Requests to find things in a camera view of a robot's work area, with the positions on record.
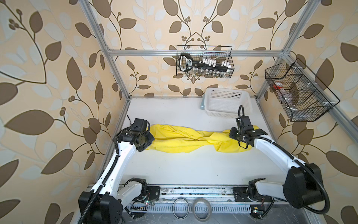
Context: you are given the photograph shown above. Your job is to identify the yellow trousers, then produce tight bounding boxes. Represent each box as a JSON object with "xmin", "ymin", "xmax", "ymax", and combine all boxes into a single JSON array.
[{"xmin": 147, "ymin": 124, "xmax": 252, "ymax": 154}]

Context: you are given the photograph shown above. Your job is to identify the white plastic perforated basket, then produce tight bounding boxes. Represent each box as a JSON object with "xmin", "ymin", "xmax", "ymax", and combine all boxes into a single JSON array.
[{"xmin": 204, "ymin": 88, "xmax": 253, "ymax": 118}]

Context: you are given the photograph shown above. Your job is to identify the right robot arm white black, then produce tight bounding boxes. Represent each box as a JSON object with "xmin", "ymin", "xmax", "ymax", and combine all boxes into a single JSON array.
[{"xmin": 229, "ymin": 105, "xmax": 331, "ymax": 215}]

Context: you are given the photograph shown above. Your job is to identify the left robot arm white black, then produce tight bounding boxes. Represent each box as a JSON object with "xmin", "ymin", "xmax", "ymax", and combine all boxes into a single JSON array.
[{"xmin": 78, "ymin": 118, "xmax": 155, "ymax": 224}]

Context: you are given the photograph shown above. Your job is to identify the red capped item in basket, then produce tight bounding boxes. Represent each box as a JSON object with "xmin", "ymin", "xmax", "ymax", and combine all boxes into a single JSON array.
[{"xmin": 272, "ymin": 81, "xmax": 283, "ymax": 90}]

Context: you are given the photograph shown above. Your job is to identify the black tool with white sockets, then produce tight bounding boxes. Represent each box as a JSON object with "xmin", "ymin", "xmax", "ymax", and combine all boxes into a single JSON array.
[{"xmin": 177, "ymin": 53, "xmax": 233, "ymax": 72}]

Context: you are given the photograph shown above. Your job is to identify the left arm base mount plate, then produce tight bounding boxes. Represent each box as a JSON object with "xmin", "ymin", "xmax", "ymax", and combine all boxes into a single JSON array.
[{"xmin": 133, "ymin": 186, "xmax": 161, "ymax": 202}]

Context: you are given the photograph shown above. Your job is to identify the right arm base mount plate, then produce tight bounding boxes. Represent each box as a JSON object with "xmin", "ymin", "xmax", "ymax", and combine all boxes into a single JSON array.
[{"xmin": 232, "ymin": 185, "xmax": 273, "ymax": 203}]

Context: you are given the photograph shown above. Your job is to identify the aluminium front rail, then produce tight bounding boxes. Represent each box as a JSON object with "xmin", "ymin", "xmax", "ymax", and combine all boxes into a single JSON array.
[{"xmin": 82, "ymin": 184, "xmax": 314, "ymax": 213}]

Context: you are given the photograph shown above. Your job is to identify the black wire basket right wall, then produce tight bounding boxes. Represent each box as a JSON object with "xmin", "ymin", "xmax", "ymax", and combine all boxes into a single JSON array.
[{"xmin": 265, "ymin": 58, "xmax": 340, "ymax": 122}]

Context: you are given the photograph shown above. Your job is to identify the black wire basket wall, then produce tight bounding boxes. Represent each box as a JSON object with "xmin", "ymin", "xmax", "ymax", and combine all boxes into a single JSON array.
[
  {"xmin": 176, "ymin": 45, "xmax": 235, "ymax": 79},
  {"xmin": 265, "ymin": 58, "xmax": 340, "ymax": 122}
]

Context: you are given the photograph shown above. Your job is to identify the black wire basket back wall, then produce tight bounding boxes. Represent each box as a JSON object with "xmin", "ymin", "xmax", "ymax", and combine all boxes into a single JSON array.
[{"xmin": 176, "ymin": 45, "xmax": 235, "ymax": 79}]

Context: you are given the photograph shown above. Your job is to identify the left tape roll ring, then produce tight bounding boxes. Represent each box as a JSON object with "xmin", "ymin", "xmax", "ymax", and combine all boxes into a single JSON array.
[{"xmin": 171, "ymin": 197, "xmax": 190, "ymax": 220}]

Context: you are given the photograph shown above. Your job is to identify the tape roll ring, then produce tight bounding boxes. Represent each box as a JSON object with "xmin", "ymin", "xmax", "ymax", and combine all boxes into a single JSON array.
[
  {"xmin": 192, "ymin": 197, "xmax": 212, "ymax": 222},
  {"xmin": 171, "ymin": 197, "xmax": 190, "ymax": 220}
]

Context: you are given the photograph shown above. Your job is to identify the right tape roll ring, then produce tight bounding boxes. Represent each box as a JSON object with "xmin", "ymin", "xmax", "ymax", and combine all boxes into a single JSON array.
[{"xmin": 192, "ymin": 197, "xmax": 212, "ymax": 222}]

